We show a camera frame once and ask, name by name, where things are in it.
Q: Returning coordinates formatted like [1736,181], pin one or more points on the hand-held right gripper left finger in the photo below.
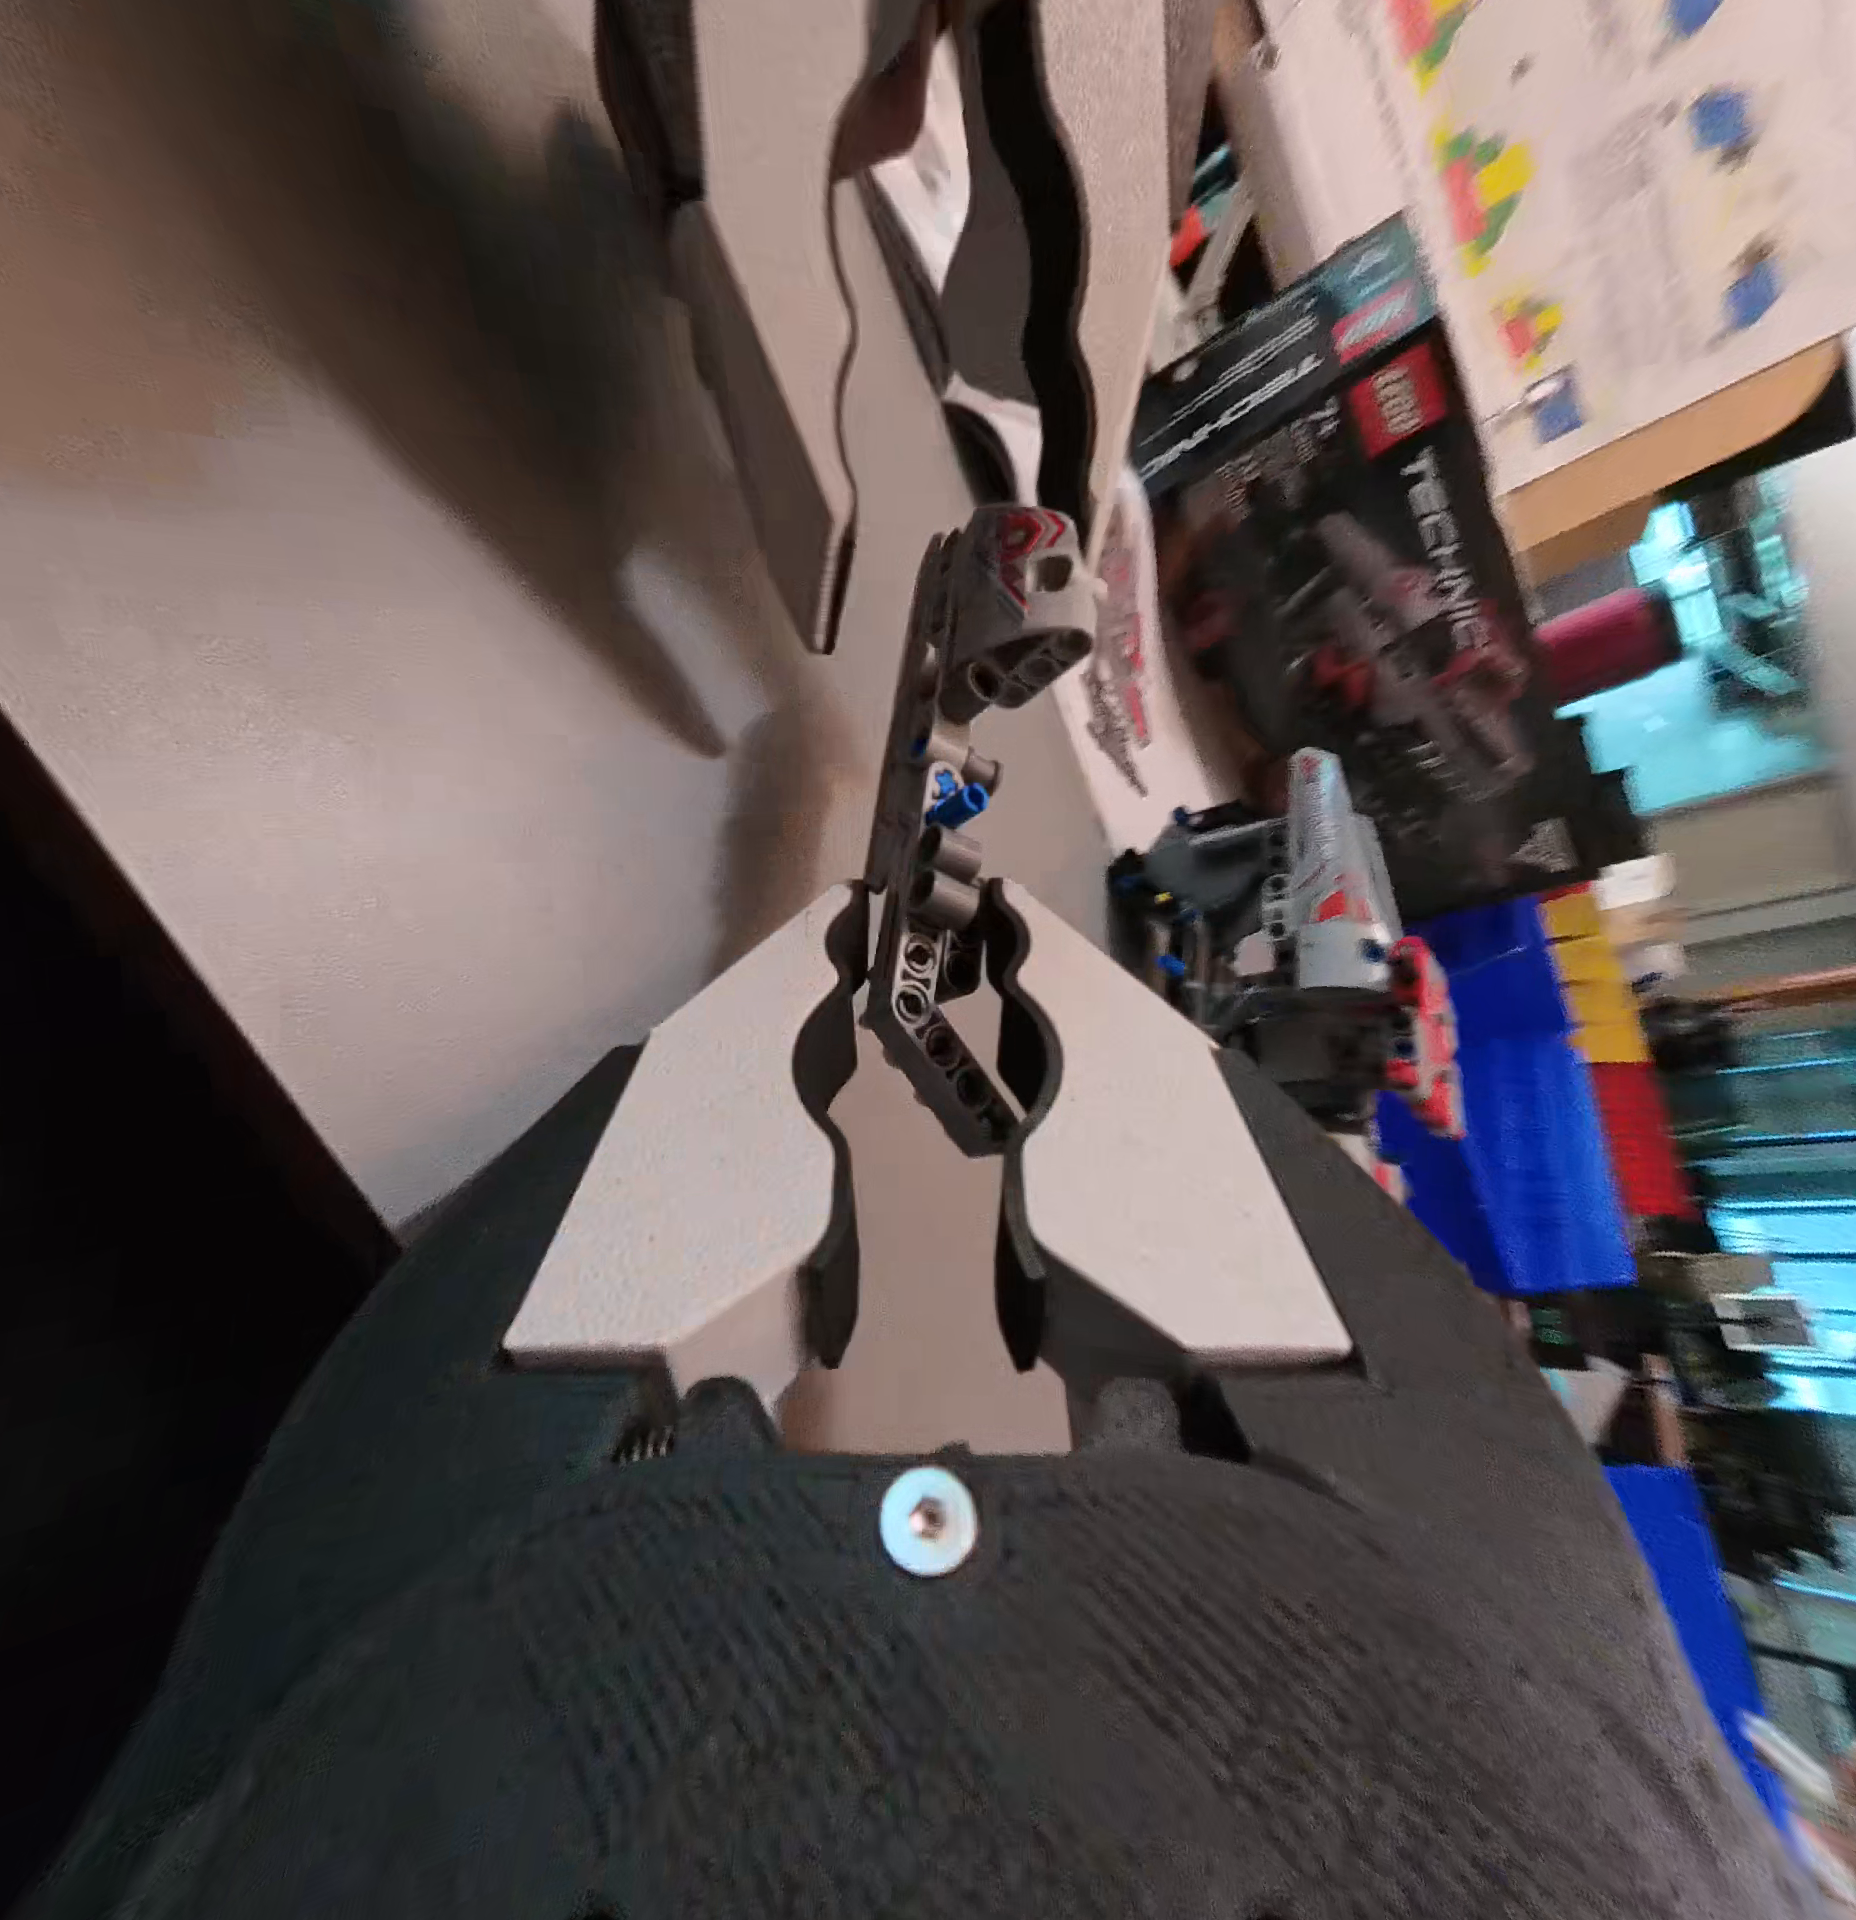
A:
[672,1184]

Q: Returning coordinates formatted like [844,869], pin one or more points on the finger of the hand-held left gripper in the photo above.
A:
[771,224]
[1123,181]

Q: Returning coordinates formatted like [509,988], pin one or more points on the dark red tumbler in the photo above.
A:
[1603,638]

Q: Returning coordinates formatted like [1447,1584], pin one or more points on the black toy set box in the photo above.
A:
[1318,494]

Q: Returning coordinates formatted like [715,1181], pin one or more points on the grey brick side beam assembly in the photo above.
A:
[1033,578]

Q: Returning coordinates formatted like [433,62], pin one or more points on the yellow plastic bin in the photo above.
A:
[1596,975]

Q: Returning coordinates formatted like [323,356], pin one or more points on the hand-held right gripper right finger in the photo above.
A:
[1183,1201]

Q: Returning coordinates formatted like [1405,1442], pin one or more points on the grey desk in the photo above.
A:
[343,751]

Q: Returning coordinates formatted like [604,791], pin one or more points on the red plastic bin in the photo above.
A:
[1640,1140]

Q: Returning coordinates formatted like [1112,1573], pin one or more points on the blue plastic bin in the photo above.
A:
[1513,1140]
[1679,1620]

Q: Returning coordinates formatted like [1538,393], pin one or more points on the grey red brick truck model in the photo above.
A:
[1326,900]

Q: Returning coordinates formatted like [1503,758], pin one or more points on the white instruction booklet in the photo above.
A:
[1123,675]

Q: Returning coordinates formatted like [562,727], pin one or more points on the brown backing board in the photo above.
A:
[1662,481]

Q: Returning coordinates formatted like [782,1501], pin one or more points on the printed instruction sheet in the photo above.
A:
[1619,181]

